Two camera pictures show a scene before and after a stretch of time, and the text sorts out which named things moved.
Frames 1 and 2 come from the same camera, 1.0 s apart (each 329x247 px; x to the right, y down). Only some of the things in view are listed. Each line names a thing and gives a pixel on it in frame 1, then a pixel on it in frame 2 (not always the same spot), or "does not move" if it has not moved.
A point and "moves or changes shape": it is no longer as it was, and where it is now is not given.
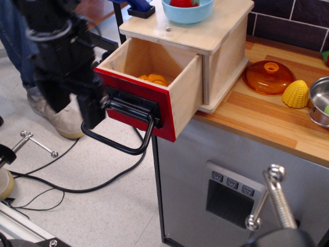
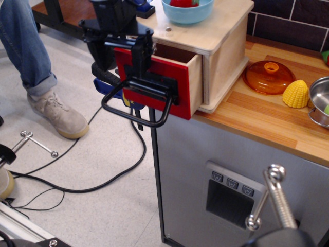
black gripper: x=86 y=84 -> x=119 y=32
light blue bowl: x=188 y=15 does not move
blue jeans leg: x=14 y=37 does not move
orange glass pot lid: x=268 y=77 does not move
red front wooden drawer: x=153 y=88 moves or changes shape
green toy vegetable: x=325 y=54 does not move
